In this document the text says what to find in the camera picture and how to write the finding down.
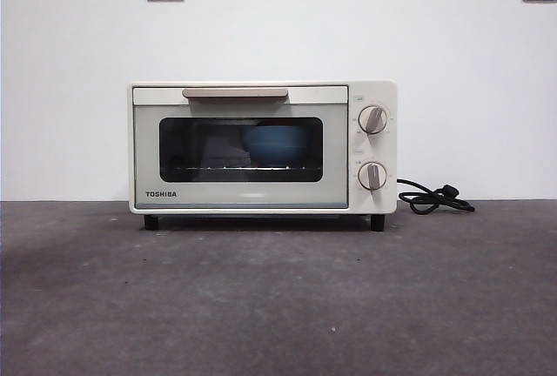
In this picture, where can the blue ribbed bowl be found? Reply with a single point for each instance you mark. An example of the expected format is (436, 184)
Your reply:
(274, 145)

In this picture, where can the cream oven knob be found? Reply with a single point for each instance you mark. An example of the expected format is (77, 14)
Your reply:
(373, 120)
(372, 176)

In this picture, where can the cream toaster oven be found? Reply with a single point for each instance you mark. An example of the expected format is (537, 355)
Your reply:
(374, 89)

